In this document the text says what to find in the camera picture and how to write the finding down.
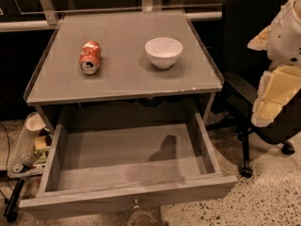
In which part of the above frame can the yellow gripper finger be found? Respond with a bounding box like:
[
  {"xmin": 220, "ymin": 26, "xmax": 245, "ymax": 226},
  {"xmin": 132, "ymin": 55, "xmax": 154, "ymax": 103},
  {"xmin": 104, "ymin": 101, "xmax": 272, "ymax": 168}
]
[
  {"xmin": 247, "ymin": 26, "xmax": 270, "ymax": 51},
  {"xmin": 251, "ymin": 65, "xmax": 301, "ymax": 127}
]

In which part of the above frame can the crushed red coke can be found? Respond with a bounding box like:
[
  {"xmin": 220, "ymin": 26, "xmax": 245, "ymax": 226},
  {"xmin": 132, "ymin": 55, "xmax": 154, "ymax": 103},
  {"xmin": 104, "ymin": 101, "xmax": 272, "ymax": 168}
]
[{"xmin": 79, "ymin": 41, "xmax": 102, "ymax": 75}]

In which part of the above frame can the grey cabinet with flat top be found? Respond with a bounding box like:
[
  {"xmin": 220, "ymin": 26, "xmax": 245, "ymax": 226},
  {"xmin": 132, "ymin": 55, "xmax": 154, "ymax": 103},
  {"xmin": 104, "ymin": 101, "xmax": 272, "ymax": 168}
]
[{"xmin": 24, "ymin": 10, "xmax": 223, "ymax": 128}]

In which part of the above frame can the metal drawer knob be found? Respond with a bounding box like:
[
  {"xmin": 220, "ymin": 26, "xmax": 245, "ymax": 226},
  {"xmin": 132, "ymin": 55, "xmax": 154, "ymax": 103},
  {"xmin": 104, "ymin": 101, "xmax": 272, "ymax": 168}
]
[{"xmin": 133, "ymin": 198, "xmax": 140, "ymax": 209}]

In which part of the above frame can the open grey top drawer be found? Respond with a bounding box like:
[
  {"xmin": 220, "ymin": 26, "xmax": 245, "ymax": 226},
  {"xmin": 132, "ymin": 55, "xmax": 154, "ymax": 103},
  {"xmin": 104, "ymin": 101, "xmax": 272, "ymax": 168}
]
[{"xmin": 20, "ymin": 113, "xmax": 237, "ymax": 219}]

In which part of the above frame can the black office chair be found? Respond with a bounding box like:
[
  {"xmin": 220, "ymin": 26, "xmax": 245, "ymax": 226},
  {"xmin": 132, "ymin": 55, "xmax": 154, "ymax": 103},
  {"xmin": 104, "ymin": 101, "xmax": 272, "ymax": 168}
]
[{"xmin": 206, "ymin": 0, "xmax": 301, "ymax": 178}]

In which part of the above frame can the white ceramic bowl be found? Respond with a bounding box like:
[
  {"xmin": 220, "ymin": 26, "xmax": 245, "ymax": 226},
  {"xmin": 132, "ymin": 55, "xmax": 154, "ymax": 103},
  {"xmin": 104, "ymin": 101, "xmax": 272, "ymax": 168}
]
[{"xmin": 145, "ymin": 38, "xmax": 183, "ymax": 69}]

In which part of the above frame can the white cup in tray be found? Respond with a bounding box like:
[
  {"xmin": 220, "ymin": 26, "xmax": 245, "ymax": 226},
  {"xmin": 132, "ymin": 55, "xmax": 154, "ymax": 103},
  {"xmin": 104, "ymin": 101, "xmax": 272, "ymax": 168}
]
[{"xmin": 24, "ymin": 112, "xmax": 46, "ymax": 134}]

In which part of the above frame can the white side tray with items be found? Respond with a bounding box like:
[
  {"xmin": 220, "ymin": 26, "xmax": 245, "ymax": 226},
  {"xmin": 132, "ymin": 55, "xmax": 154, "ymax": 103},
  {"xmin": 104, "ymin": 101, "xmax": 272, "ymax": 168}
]
[{"xmin": 8, "ymin": 126, "xmax": 53, "ymax": 178}]

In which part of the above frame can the black stand leg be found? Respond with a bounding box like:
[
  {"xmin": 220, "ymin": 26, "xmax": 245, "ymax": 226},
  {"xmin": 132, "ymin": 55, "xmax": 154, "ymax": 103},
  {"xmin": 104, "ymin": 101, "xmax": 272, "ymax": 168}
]
[{"xmin": 3, "ymin": 179, "xmax": 24, "ymax": 223}]

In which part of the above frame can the metal rail with brackets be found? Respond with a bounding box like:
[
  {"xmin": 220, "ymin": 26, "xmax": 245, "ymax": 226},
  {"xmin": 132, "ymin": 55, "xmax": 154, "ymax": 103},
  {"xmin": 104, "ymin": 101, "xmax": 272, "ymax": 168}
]
[{"xmin": 0, "ymin": 0, "xmax": 223, "ymax": 32}]

